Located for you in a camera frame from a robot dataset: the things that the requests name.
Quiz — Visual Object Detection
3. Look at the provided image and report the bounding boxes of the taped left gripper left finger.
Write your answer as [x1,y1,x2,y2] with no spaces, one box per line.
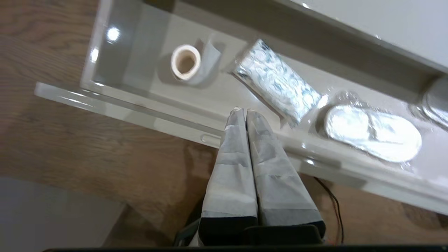
[198,108,259,245]

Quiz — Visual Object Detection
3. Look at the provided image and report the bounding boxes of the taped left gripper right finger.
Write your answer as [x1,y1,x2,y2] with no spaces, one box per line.
[246,109,326,233]

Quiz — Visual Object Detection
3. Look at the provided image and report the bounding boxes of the blue patterned tissue pack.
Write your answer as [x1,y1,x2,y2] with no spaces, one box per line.
[231,38,323,128]

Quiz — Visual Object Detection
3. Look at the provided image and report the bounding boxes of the white glossy drawer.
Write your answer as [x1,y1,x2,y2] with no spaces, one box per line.
[34,0,448,216]

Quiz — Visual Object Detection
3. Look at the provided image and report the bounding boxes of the white slippers in plastic bag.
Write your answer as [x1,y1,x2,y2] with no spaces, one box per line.
[316,91,425,165]
[409,75,448,131]

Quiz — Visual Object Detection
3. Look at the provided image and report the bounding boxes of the grey roll with beige core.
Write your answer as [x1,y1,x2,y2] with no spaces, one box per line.
[170,39,222,86]

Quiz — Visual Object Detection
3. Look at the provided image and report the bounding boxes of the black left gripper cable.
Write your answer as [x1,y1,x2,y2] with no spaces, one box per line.
[313,176,346,245]

